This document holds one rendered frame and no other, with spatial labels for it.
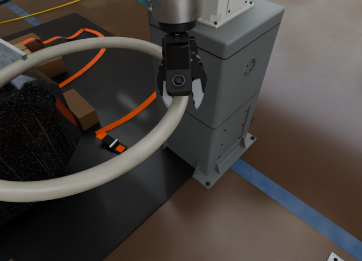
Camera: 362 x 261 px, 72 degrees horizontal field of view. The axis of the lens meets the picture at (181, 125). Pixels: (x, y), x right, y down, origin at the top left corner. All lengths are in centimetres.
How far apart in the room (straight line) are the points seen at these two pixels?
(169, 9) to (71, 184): 31
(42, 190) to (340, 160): 166
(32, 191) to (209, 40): 70
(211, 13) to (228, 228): 99
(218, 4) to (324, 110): 138
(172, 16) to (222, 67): 50
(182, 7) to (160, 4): 4
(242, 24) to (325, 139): 113
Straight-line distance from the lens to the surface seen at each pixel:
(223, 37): 90
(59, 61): 230
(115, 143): 162
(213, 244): 134
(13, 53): 78
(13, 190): 45
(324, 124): 199
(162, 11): 45
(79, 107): 177
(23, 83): 114
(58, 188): 41
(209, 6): 95
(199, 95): 56
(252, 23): 101
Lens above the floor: 128
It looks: 48 degrees down
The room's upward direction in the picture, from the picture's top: straight up
